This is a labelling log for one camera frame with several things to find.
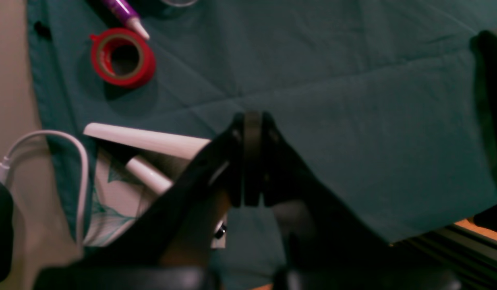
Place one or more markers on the white finger of the right gripper short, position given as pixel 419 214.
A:
pixel 327 246

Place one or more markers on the white finger of the right gripper long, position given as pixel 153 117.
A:
pixel 168 247

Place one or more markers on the white rolled paper tube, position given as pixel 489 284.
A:
pixel 149 175

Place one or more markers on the blue table cloth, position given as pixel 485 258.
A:
pixel 379 97

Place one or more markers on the red tape roll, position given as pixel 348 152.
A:
pixel 122 58

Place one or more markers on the pink glue tube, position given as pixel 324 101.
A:
pixel 127 15

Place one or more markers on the clear plastic bit case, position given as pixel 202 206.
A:
pixel 179 3

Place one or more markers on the aluminium table frame rail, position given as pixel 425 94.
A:
pixel 472 255

